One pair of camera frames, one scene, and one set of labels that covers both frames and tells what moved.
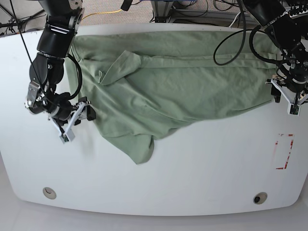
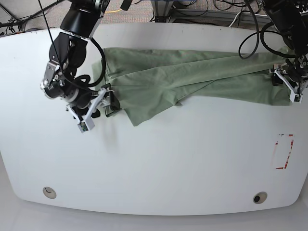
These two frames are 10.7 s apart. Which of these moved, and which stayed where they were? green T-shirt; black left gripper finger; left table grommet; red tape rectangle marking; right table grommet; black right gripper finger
Moved: black right gripper finger; black left gripper finger; green T-shirt
Stayed: right table grommet; red tape rectangle marking; left table grommet
